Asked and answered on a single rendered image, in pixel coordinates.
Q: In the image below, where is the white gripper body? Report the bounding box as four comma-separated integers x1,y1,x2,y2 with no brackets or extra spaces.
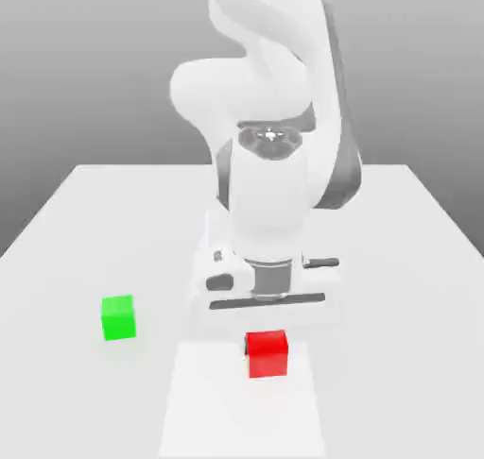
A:
190,291,341,328

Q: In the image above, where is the small red cube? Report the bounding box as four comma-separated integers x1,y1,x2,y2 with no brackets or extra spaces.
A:
243,329,289,380

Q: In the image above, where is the small green cube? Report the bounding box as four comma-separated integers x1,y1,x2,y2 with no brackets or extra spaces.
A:
100,294,138,342

